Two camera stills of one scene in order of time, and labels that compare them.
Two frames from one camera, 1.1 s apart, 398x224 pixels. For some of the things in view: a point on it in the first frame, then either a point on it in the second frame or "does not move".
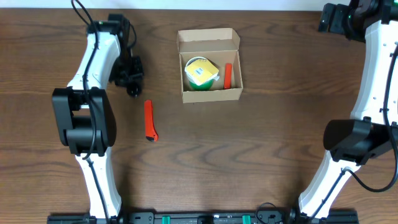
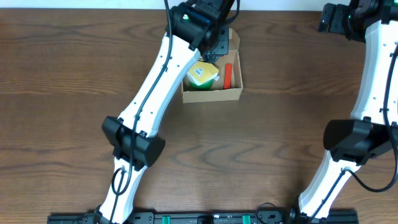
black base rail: x=203 y=218 does not move
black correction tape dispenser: x=134 y=89 to x=210 y=58
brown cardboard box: x=221 y=46 does not move
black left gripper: x=127 y=75 to x=219 y=44
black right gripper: x=328 y=19 does not move
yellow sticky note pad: x=201 y=71 does not move
